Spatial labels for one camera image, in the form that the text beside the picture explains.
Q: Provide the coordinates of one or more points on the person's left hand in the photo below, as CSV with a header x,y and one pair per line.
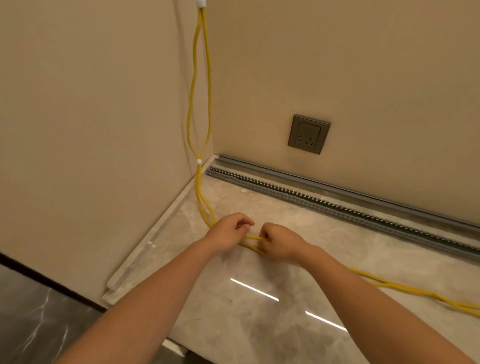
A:
x,y
225,234

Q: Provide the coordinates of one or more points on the person's right hand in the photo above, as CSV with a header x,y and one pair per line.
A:
x,y
287,243

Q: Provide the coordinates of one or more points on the person's right fingers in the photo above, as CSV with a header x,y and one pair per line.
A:
x,y
267,240

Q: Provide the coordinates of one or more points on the person's left thumb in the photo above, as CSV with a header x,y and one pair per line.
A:
x,y
244,227

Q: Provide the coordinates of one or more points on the person's left forearm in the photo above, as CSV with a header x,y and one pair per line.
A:
x,y
150,311

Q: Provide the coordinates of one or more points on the person's right forearm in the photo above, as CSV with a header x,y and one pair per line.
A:
x,y
375,315

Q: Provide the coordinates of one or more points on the perforated metal strip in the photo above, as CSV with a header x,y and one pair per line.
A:
x,y
337,210

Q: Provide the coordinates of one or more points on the pale stone edging strip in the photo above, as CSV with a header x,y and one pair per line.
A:
x,y
157,240

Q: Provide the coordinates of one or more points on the grey metal rail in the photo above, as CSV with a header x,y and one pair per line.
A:
x,y
337,189

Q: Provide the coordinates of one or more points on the grey wall socket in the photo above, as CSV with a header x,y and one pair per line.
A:
x,y
309,134

